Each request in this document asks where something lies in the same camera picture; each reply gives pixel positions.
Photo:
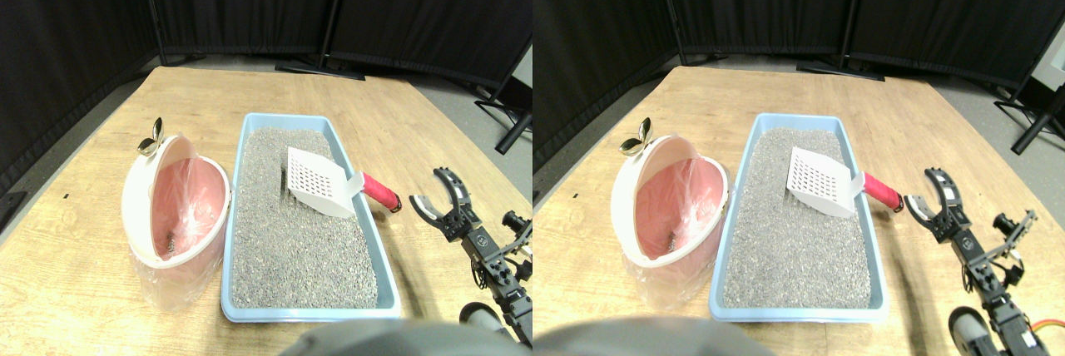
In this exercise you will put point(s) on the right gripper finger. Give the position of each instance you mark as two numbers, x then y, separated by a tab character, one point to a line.
458	194
428	215
951	194
923	215

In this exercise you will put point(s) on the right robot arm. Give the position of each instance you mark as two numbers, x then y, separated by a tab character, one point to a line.
503	285
994	298

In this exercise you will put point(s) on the black tripod stand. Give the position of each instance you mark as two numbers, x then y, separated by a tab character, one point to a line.
1036	130
512	134

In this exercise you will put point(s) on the blue litter tray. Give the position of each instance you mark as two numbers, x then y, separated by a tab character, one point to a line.
774	273
283	273

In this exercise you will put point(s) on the white bin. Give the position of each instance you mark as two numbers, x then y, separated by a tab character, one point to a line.
141	198
632	198

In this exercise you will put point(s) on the black curtain stand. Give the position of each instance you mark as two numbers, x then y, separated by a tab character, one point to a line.
699	61
840	71
320	69
179	61

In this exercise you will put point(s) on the black lump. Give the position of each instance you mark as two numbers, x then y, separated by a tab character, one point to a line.
170	244
671	244

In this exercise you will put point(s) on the black curtain stand foot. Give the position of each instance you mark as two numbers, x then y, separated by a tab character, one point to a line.
10	210

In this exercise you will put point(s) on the black bracket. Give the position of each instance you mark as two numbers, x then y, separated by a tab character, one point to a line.
516	223
1007	224

